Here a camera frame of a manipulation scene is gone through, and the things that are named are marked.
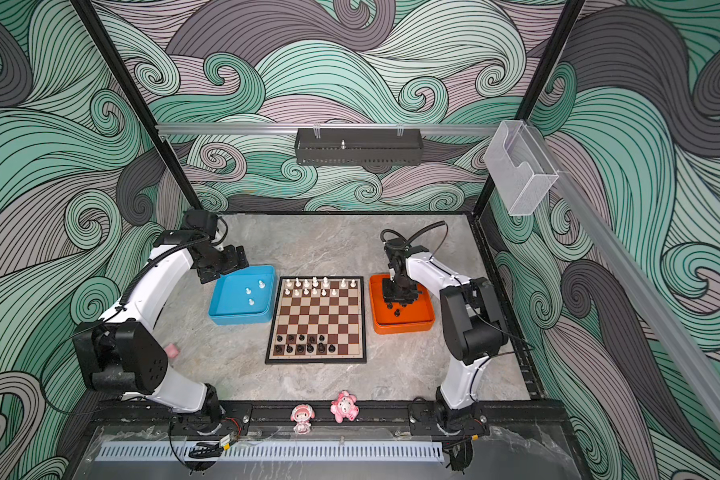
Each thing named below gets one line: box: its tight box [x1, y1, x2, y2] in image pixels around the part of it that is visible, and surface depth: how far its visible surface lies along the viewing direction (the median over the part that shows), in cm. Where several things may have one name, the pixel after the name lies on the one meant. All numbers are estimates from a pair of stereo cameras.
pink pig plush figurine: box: [330, 390, 359, 424], surface depth 74 cm
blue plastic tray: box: [208, 265, 277, 325], surface depth 95 cm
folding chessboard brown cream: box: [264, 275, 367, 364], surface depth 91 cm
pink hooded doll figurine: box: [290, 404, 315, 435], surface depth 73 cm
